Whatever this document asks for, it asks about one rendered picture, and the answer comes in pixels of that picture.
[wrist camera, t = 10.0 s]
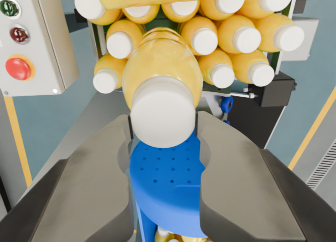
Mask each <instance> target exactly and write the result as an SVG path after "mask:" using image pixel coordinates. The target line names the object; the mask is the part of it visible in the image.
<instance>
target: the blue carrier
mask: <svg viewBox="0 0 336 242"><path fill-rule="evenodd" d="M200 145H201V142H200V140H199V139H198V138H197V136H195V129H194V130H193V132H192V134H191V135H190V136H189V137H188V138H187V139H186V140H185V141H184V142H182V143H181V144H179V145H176V146H173V147H169V148H157V147H153V146H150V145H147V144H146V143H144V142H142V141H141V140H140V141H139V143H138V144H137V145H136V147H135V148H134V150H133V152H132V155H131V157H130V165H129V171H130V177H131V183H132V189H133V194H134V197H135V203H136V209H137V214H138V220H139V226H140V232H141V237H142V242H155V233H156V231H157V229H158V226H160V227H161V228H163V229H165V230H167V231H169V232H172V233H174V234H178V235H181V236H185V237H191V238H208V237H207V236H206V235H205V234H204V233H203V232H202V230H201V228H200V187H201V174H202V172H203V171H204V170H205V167H204V165H203V164H202V163H201V162H200Z"/></svg>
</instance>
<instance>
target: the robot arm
mask: <svg viewBox="0 0 336 242"><path fill-rule="evenodd" d="M194 136H197V138H198V139H199V140H200V156H199V160H200V162H201V163H202V164H203V165H204V167H205V170H204V171H203V172H202V174H201V180H200V197H199V221H200V228H201V230H202V232H203V233H204V234H205V235H206V236H207V237H208V238H210V239H211V240H212V241H214V242H336V211H335V210H334V209H333V208H332V207H331V206H330V205H329V204H328V203H327V202H326V201H325V200H323V199H322V198H321V197H320V196H319V195H318V194H317V193H316V192H315V191H314V190H312V189H311V188H310V187H309V186H308V185H307V184H306V183H305V182H304V181H303V180H301V179H300V178H299V177H298V176H297V175H296V174H295V173H294V172H293V171H291V170H290V169H289V168H288V167H287V166H286V165H285V164H284V163H283V162H281V161H280V160H279V159H278V158H277V157H276V156H275V155H274V154H273V153H271V152H270V151H269V150H268V149H260V148H259V147H258V146H257V145H256V144H254V143H253V142H252V141H251V140H250V139H249V138H248V137H246V136H245V135H244V134H243V133H241V132H240V131H238V130H237V129H235V128H234V127H232V126H230V125H229V124H227V123H225V122H223V121H221V120H219V119H218V118H216V117H214V116H212V115H211V114H209V113H207V112H205V111H199V112H195V128H194ZM133 139H134V132H133V129H132V123H131V116H130V115H126V114H123V115H120V116H119V117H118V118H116V119H115V120H113V121H111V122H110V123H108V124H107V125H105V126H104V127H103V128H101V129H100V130H98V131H97V132H95V133H94V134H92V135H91V136H90V137H89V138H87V139H86V140H85V141H84V142H83V143H82V144H80V145H79V146H78V147H77V148H76V149H75V151H74V152H73V153H72V154H71V155H70V156H69V157H68V158H67V159H60V160H58V161H57V162H56V163H55V164H54V166H53V167H52V168H51V169H50V170H49V171H48V172H47V173H46V174H45V175H44V176H43V177H42V178H41V179H40V180H39V181H38V182H37V183H36V184H35V185H34V186H33V187H32V188H31V189H30V191H29V192H28V193H27V194H26V195H25V196H24V197H23V198H22V199H21V200H20V201H19V202H18V203H17V204H16V205H15V206H14V207H13V208H12V209H11V210H10V211H9V212H8V213H7V215H6V216H5V217H4V218H3V219H2V220H1V221H0V242H127V241H128V240H129V239H130V238H131V237H132V235H133V233H134V207H133V202H132V196H131V191H130V185H129V180H128V178H127V176H126V175H125V171H126V170H127V168H128V167H129V165H130V157H129V151H128V145H129V143H130V142H131V140H133Z"/></svg>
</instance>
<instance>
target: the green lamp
mask: <svg viewBox="0 0 336 242"><path fill-rule="evenodd" d="M0 11H1V12H2V13H3V14H4V15H6V16H9V17H14V16H16V15H17V13H18V9H17V6H16V5H15V4H14V3H13V2H12V1H11V0H1V1H0Z"/></svg>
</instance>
